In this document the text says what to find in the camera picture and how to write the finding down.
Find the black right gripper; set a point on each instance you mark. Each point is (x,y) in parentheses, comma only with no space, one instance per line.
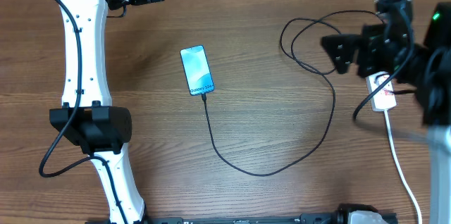
(369,51)

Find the Galaxy S24+ smartphone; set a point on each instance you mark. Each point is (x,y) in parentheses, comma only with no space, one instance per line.
(197,70)

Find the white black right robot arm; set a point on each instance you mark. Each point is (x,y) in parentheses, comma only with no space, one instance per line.
(427,69)

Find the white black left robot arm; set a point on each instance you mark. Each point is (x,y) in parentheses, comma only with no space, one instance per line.
(87,118)

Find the white power strip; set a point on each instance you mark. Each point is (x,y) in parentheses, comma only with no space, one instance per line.
(384,99)

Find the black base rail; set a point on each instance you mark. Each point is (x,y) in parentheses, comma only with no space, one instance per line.
(305,218)

